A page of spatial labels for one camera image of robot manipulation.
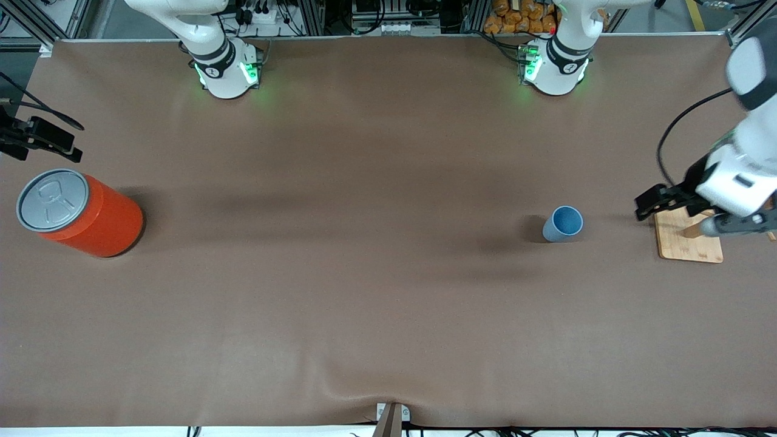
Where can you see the grey bracket with brown post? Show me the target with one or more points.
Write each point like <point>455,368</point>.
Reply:
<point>391,422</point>

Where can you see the orange snack bags pile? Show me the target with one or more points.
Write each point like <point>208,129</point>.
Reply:
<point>522,21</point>

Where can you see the brown table cloth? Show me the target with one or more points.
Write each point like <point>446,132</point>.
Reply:
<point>364,273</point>

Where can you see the wooden mug rack stand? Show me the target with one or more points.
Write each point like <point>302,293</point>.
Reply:
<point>689,246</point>

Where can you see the aluminium profile frame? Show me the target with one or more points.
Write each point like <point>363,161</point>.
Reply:
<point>314,15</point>

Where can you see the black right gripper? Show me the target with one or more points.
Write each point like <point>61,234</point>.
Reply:
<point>13,137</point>

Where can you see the light blue plastic cup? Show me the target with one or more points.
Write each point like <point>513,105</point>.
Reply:
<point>561,224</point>

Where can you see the orange can with silver lid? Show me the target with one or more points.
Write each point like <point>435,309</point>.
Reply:
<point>91,227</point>

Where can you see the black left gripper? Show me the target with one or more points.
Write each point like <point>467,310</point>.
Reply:
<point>690,182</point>

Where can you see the white terminal block strip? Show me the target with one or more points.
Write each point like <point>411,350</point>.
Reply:
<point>403,27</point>

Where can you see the white power strip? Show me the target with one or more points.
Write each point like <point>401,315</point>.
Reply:
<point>267,15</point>

